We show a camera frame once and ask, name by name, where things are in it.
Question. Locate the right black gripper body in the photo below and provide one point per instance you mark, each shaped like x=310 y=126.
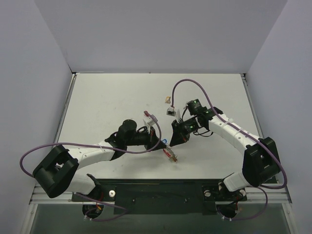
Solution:
x=178 y=129

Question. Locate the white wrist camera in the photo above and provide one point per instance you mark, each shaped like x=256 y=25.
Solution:
x=171 y=111
x=149 y=120

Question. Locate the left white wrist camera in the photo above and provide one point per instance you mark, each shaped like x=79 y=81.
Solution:
x=149 y=120

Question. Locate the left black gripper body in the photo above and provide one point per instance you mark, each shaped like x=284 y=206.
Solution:
x=151 y=139

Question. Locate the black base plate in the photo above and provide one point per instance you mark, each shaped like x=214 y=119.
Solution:
x=164 y=196

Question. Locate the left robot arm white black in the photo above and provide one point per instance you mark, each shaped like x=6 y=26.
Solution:
x=57 y=172

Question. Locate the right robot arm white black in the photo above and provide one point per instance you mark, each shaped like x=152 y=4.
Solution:
x=260 y=156

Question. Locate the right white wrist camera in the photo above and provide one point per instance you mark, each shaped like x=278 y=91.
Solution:
x=171 y=111

